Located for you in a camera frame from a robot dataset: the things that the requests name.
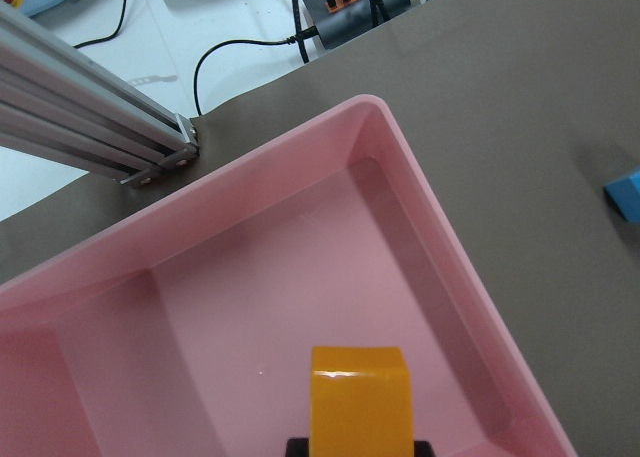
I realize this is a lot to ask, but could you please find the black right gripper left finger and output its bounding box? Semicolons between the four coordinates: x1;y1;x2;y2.
285;439;309;457

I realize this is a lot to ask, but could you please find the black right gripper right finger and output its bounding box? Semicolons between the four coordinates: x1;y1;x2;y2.
414;440;433;457

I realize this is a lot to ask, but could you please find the orange block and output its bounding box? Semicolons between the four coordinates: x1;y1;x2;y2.
309;346;414;456

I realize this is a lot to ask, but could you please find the blue block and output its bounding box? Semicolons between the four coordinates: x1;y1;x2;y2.
604;167;640;223

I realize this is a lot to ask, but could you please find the pink plastic box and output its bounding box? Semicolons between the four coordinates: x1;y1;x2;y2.
1;95;574;456

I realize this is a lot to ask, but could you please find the grey usb hub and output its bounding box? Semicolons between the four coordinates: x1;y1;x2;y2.
302;0;411;50

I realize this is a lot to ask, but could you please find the thin black cable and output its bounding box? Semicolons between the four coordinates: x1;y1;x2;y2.
193;35;321;116

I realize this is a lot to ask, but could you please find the aluminium frame post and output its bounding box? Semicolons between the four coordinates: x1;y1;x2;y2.
1;4;199;186

